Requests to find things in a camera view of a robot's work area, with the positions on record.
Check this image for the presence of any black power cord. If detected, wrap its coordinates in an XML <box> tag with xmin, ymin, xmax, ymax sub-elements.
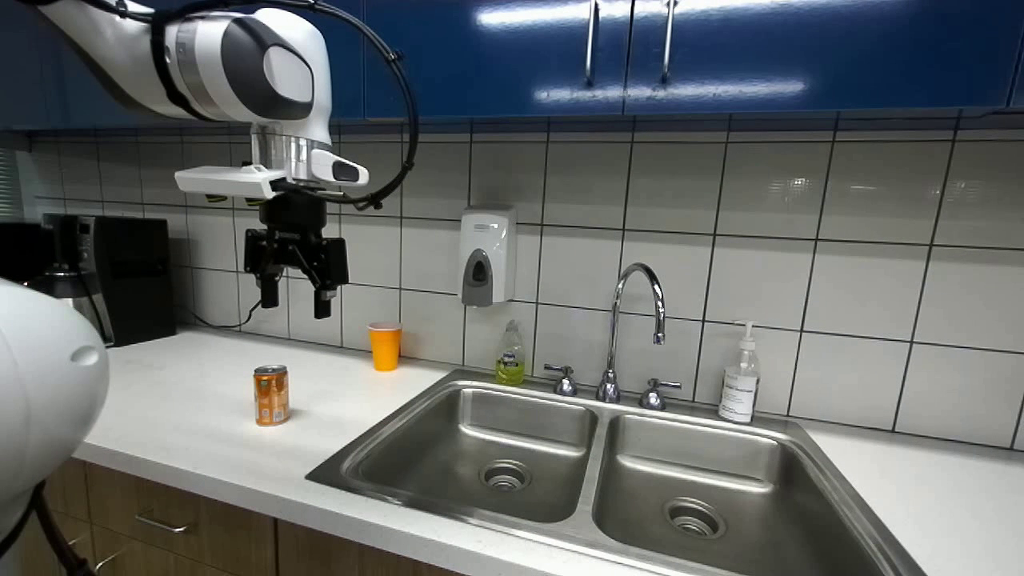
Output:
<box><xmin>184</xmin><ymin>299</ymin><xmax>267</xmax><ymax>333</ymax></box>

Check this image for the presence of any orange plastic cup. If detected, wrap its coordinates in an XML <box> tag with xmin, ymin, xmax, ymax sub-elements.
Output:
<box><xmin>369</xmin><ymin>322</ymin><xmax>406</xmax><ymax>375</ymax></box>

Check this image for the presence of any green dish soap bottle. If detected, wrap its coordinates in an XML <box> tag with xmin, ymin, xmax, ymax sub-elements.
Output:
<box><xmin>491</xmin><ymin>316</ymin><xmax>533</xmax><ymax>387</ymax></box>

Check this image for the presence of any black coffee maker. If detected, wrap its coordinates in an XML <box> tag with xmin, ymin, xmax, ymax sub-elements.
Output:
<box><xmin>0</xmin><ymin>211</ymin><xmax>179</xmax><ymax>349</ymax></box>

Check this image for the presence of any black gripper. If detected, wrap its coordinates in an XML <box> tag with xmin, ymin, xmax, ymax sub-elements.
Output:
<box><xmin>240</xmin><ymin>189</ymin><xmax>353</xmax><ymax>322</ymax></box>

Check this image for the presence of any orange soda can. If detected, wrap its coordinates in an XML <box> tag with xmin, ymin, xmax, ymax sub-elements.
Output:
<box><xmin>251</xmin><ymin>363</ymin><xmax>294</xmax><ymax>428</ymax></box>

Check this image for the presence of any clear soap bottle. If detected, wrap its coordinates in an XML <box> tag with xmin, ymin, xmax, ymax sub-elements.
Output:
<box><xmin>717</xmin><ymin>320</ymin><xmax>766</xmax><ymax>427</ymax></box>

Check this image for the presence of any thick black base cable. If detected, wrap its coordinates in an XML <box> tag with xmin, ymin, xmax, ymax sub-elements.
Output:
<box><xmin>0</xmin><ymin>481</ymin><xmax>93</xmax><ymax>576</ymax></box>

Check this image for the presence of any blue upper wall cabinet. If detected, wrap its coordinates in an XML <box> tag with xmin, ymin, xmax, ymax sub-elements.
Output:
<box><xmin>0</xmin><ymin>0</ymin><xmax>1024</xmax><ymax>133</ymax></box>

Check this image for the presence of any chrome gooseneck faucet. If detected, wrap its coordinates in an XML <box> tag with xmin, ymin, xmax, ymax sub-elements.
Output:
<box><xmin>591</xmin><ymin>259</ymin><xmax>671</xmax><ymax>407</ymax></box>

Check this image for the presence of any wooden base cabinet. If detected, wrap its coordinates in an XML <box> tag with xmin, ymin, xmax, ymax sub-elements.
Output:
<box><xmin>19</xmin><ymin>459</ymin><xmax>460</xmax><ymax>576</ymax></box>

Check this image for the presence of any chrome faucet handle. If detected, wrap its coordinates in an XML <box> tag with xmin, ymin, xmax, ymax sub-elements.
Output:
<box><xmin>636</xmin><ymin>375</ymin><xmax>686</xmax><ymax>412</ymax></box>
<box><xmin>542</xmin><ymin>363</ymin><xmax>584</xmax><ymax>401</ymax></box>

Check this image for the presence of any white wall soap dispenser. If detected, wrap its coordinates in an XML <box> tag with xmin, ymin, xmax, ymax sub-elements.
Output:
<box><xmin>457</xmin><ymin>208</ymin><xmax>518</xmax><ymax>310</ymax></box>

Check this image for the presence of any stainless steel double sink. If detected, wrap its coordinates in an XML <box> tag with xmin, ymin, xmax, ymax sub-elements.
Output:
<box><xmin>305</xmin><ymin>369</ymin><xmax>928</xmax><ymax>576</ymax></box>

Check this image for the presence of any silver cabinet door handle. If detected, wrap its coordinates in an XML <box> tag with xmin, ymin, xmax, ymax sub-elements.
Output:
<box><xmin>578</xmin><ymin>0</ymin><xmax>603</xmax><ymax>90</ymax></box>
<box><xmin>659</xmin><ymin>0</ymin><xmax>682</xmax><ymax>90</ymax></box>

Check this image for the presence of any glass coffee carafe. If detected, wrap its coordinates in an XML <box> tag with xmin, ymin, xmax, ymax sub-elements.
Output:
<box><xmin>34</xmin><ymin>265</ymin><xmax>106</xmax><ymax>322</ymax></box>

